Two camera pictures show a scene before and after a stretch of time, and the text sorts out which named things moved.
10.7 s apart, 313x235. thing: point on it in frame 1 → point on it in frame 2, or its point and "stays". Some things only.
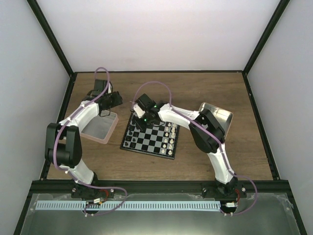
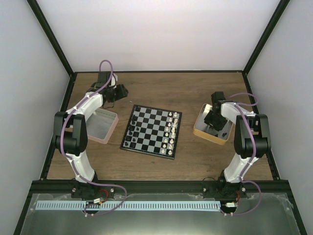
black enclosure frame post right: (268, 30) stays
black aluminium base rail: (153, 187) stays
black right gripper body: (148, 121) → (214, 121)
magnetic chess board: (160, 140) stays
